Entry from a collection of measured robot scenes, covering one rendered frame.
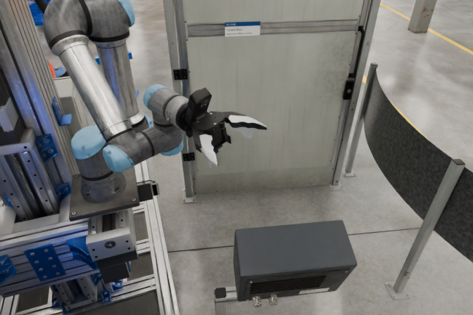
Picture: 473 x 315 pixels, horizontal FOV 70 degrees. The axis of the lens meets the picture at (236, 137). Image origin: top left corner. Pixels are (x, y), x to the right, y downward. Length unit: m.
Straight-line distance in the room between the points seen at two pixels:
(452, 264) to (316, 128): 1.20
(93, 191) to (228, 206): 1.51
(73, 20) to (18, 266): 0.89
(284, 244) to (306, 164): 1.85
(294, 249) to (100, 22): 0.76
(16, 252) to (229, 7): 1.48
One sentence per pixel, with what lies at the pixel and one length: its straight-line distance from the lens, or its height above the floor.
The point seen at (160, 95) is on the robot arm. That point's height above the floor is 1.47.
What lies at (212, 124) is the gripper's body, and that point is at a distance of 0.76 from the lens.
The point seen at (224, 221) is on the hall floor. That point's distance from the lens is 2.50.
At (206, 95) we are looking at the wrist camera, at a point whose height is 1.53.
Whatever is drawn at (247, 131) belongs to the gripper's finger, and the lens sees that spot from 0.79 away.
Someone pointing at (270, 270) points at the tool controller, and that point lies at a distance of 0.78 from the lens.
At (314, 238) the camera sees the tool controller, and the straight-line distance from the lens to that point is 0.83.
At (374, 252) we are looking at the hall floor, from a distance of 2.50.
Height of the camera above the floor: 1.88
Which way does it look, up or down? 35 degrees down
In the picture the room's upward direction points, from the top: straight up
